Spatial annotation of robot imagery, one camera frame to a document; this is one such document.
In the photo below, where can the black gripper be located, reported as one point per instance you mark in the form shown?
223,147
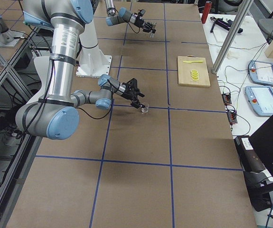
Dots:
142,23
127,93

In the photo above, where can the steel jigger measuring cup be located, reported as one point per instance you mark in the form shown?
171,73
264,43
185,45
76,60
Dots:
153,30

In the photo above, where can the clear glass cup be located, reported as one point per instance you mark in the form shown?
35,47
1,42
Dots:
144,108

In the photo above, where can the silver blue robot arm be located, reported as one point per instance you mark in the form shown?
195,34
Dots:
52,112
116,17

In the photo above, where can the yellow plastic knife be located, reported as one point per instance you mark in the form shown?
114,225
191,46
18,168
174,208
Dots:
192,61

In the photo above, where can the wooden cutting board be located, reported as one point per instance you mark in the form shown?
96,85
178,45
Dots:
184,74

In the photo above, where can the lemon slice nearest knife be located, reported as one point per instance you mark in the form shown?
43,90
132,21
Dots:
193,71

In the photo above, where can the red cylinder bottle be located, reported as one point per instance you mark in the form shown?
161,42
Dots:
206,11

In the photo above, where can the upper teach pendant tablet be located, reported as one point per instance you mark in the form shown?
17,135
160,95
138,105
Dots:
261,72

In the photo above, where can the teach pendant tablet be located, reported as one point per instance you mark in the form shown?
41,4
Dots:
261,72
260,99

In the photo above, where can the lower teach pendant tablet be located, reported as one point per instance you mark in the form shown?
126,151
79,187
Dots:
260,99

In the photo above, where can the black monitor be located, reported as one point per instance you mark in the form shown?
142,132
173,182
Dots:
256,155

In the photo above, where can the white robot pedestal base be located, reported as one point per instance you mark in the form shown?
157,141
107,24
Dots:
92,62

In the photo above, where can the aluminium frame post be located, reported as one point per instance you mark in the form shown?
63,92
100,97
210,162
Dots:
239,18

